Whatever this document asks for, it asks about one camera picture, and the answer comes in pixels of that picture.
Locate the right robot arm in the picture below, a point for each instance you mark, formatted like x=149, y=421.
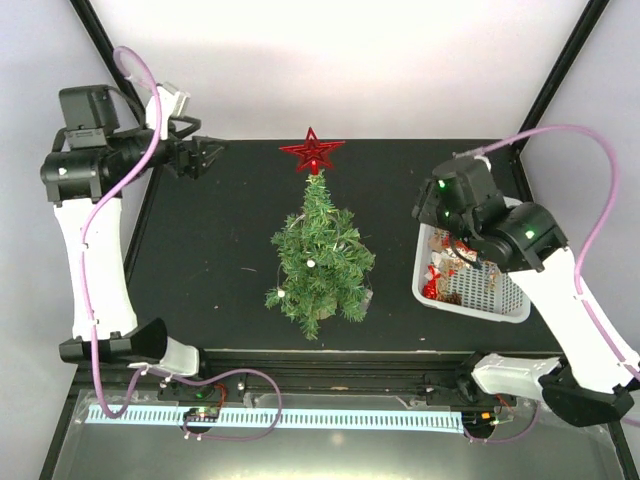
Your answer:
x=592, y=380

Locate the small green christmas tree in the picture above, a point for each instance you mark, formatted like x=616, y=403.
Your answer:
x=324, y=265

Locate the red gift box ornament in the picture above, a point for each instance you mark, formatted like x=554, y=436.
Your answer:
x=430, y=291

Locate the clear battery box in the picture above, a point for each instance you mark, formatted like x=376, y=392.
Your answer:
x=366, y=300

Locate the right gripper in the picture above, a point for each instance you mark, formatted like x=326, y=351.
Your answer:
x=425, y=208

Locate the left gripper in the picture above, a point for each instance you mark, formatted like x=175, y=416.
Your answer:
x=193, y=165

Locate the white plastic basket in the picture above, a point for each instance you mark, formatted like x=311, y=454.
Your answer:
x=486, y=293

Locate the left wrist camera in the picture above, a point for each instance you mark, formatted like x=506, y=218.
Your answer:
x=167, y=103

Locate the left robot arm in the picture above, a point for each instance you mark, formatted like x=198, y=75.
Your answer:
x=90, y=161

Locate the red ribbon bow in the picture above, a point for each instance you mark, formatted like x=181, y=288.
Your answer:
x=433, y=274

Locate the brown pine cone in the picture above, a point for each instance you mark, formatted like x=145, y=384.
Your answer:
x=453, y=298

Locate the white slotted cable duct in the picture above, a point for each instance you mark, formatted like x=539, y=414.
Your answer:
x=297, y=418

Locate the small circuit board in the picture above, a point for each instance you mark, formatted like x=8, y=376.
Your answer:
x=205, y=414

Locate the red star ornament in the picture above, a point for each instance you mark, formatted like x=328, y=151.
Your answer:
x=313, y=154

